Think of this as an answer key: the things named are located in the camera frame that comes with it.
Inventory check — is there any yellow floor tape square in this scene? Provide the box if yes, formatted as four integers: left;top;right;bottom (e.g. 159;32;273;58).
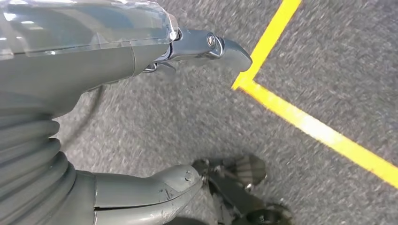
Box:
231;0;398;190

